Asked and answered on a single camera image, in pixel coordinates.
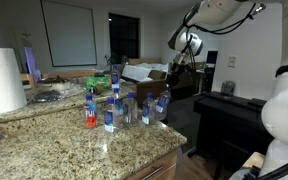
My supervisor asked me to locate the clear water bottle blue label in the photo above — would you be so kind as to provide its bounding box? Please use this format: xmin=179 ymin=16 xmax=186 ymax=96
xmin=155 ymin=89 xmax=171 ymax=120

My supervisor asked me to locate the tall water bottle at back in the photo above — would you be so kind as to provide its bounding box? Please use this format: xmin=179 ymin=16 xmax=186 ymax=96
xmin=111 ymin=65 xmax=120 ymax=89

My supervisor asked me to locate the black plastic bag on counter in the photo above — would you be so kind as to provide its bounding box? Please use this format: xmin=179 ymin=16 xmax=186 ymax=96
xmin=32 ymin=90 xmax=62 ymax=103

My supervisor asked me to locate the metal drawer handle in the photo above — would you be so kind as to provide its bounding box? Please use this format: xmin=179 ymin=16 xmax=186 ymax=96
xmin=141 ymin=166 xmax=163 ymax=180

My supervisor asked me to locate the black piano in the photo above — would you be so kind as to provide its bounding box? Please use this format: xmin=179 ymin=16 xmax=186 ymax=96
xmin=193 ymin=91 xmax=273 ymax=180

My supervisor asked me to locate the small water bottle blue cap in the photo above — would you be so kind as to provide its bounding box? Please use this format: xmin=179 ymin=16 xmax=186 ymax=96
xmin=142 ymin=93 xmax=155 ymax=124

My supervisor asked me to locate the potted green plant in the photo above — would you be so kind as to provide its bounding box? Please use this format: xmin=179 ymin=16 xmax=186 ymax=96
xmin=104 ymin=53 xmax=118 ymax=68

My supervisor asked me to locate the white paper towel roll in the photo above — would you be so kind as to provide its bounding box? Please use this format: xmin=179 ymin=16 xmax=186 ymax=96
xmin=0 ymin=48 xmax=27 ymax=113

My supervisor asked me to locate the wall light switch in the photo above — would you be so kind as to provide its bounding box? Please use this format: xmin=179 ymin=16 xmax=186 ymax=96
xmin=228 ymin=56 xmax=237 ymax=68

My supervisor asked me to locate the clear water bottle blue cap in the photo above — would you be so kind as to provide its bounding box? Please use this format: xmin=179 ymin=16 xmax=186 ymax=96
xmin=104 ymin=97 xmax=117 ymax=133

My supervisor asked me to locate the water bottle with red label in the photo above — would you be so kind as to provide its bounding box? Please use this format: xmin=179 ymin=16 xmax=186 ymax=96
xmin=84 ymin=94 xmax=97 ymax=128

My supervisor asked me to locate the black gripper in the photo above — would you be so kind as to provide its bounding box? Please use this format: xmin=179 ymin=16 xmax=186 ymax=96
xmin=166 ymin=53 xmax=192 ymax=89

